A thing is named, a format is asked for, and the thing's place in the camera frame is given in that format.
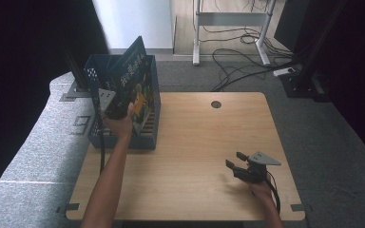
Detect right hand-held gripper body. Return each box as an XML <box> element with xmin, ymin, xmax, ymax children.
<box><xmin>233</xmin><ymin>151</ymin><xmax>282</xmax><ymax>184</ymax></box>

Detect black curtain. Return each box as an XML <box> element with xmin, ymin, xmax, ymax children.
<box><xmin>274</xmin><ymin>0</ymin><xmax>365</xmax><ymax>167</ymax></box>

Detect dark grey chair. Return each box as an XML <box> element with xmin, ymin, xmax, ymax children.
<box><xmin>0</xmin><ymin>0</ymin><xmax>109</xmax><ymax>210</ymax></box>

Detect blue plastic file rack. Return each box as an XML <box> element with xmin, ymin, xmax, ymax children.
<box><xmin>84</xmin><ymin>54</ymin><xmax>162</xmax><ymax>150</ymax></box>

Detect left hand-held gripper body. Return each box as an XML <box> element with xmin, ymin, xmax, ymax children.
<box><xmin>98</xmin><ymin>88</ymin><xmax>131</xmax><ymax>121</ymax></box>

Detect person's right hand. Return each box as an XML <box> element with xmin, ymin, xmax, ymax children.
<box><xmin>248</xmin><ymin>177</ymin><xmax>275</xmax><ymax>200</ymax></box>

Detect black floor cable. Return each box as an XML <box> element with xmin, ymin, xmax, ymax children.
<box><xmin>199</xmin><ymin>0</ymin><xmax>288</xmax><ymax>47</ymax></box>
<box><xmin>210</xmin><ymin>47</ymin><xmax>298</xmax><ymax>93</ymax></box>

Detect white panel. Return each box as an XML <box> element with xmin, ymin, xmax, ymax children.
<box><xmin>91</xmin><ymin>0</ymin><xmax>176</xmax><ymax>50</ymax></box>

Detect person's left hand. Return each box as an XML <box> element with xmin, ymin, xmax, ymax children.
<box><xmin>103</xmin><ymin>103</ymin><xmax>137</xmax><ymax>139</ymax></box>

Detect black stand with grey base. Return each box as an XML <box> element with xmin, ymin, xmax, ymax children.
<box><xmin>59</xmin><ymin>48</ymin><xmax>92</xmax><ymax>103</ymax></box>

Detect black metal stand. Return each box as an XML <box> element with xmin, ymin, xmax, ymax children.
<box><xmin>279</xmin><ymin>0</ymin><xmax>350</xmax><ymax>100</ymax></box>

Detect white power strip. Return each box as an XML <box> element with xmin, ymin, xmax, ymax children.
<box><xmin>272</xmin><ymin>66</ymin><xmax>296</xmax><ymax>78</ymax></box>

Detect white metal desk frame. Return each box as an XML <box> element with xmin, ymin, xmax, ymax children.
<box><xmin>192</xmin><ymin>0</ymin><xmax>279</xmax><ymax>67</ymax></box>

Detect blue cartoon picture book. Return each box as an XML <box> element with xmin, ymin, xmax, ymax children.
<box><xmin>106</xmin><ymin>35</ymin><xmax>155</xmax><ymax>137</ymax></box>

